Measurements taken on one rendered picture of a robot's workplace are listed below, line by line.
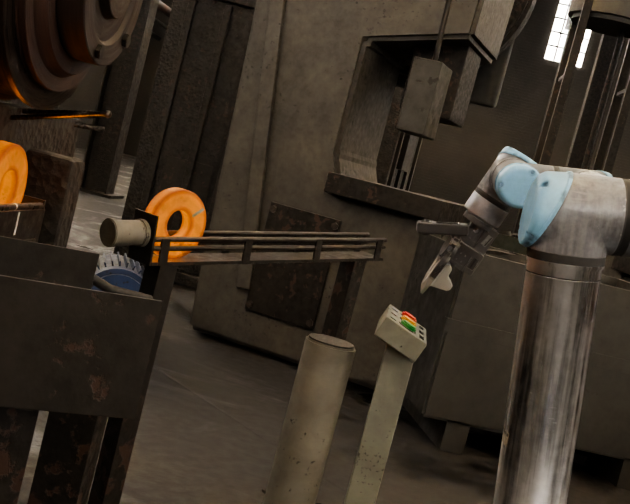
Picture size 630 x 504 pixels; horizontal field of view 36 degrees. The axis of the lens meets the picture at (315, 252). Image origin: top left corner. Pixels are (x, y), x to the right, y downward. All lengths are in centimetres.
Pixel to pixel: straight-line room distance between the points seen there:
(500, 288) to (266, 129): 138
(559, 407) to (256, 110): 311
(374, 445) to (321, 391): 19
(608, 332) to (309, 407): 177
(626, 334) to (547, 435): 231
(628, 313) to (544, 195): 237
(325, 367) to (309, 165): 218
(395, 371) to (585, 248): 89
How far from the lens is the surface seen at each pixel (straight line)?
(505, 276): 357
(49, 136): 204
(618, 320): 377
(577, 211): 144
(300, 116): 433
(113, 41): 173
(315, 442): 225
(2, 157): 167
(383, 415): 227
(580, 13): 1046
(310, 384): 222
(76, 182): 193
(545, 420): 150
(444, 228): 216
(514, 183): 201
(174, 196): 209
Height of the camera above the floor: 91
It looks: 5 degrees down
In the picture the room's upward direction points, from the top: 14 degrees clockwise
